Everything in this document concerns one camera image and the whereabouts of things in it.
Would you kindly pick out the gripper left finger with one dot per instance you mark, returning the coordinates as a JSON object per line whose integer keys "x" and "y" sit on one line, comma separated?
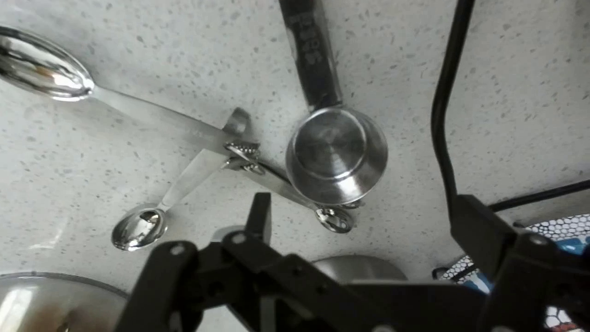
{"x": 258, "y": 276}

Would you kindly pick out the tiny silver measuring spoon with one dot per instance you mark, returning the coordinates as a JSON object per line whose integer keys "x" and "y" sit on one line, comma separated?
{"x": 334, "y": 220}

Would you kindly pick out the large silver measuring spoon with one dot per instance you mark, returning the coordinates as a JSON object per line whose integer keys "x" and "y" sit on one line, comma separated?
{"x": 41, "y": 69}

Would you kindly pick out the hexagon patterned cloth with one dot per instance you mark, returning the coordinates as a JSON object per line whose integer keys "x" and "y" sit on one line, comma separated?
{"x": 567, "y": 228}

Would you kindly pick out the small silver measuring spoon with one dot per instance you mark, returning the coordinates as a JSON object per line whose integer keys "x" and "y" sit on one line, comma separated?
{"x": 138, "y": 228}

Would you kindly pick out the silver metal dome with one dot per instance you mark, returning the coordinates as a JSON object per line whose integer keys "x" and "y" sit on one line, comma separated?
{"x": 359, "y": 269}

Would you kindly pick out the silver kettle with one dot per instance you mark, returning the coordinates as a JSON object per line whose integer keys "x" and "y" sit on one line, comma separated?
{"x": 46, "y": 304}

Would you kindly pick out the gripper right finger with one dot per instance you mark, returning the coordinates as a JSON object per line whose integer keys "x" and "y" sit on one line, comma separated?
{"x": 530, "y": 276}

